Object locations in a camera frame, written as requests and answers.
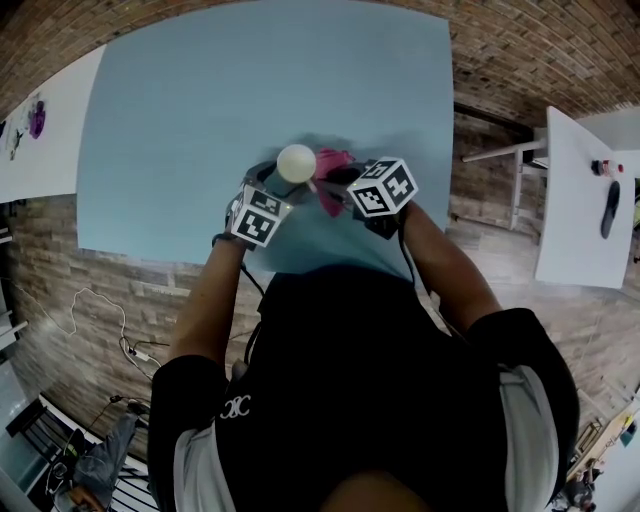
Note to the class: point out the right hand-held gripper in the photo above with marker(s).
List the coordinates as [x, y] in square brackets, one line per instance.
[385, 190]

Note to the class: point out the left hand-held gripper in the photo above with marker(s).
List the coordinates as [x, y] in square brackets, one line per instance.
[257, 220]

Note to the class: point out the pink cloth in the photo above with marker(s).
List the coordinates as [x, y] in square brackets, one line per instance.
[330, 159]

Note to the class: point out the white ceramic mug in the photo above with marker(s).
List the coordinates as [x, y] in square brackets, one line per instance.
[296, 162]

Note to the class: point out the person's left forearm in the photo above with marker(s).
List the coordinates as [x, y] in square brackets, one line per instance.
[205, 310]

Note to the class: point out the person's right forearm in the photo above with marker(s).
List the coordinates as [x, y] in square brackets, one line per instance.
[450, 275]

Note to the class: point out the black wristband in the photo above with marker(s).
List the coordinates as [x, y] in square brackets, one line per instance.
[220, 239]

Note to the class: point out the light blue table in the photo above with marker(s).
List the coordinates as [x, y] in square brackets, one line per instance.
[225, 100]

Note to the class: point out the long white table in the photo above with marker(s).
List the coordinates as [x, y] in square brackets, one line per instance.
[60, 160]

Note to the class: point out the white power adapter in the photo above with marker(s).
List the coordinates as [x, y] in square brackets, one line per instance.
[141, 356]

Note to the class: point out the person's torso in black shirt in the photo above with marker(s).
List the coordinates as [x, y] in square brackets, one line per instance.
[360, 400]

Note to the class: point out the purple object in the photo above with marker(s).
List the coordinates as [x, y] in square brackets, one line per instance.
[37, 120]

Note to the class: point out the white table with slanted legs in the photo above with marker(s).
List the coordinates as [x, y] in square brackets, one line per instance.
[575, 225]

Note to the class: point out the small black white gadget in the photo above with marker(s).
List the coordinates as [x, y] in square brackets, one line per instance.
[15, 140]

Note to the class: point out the red-capped soda bottle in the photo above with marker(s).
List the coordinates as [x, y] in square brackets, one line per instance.
[606, 167]

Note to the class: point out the black metal rack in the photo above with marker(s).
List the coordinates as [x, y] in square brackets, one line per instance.
[35, 430]

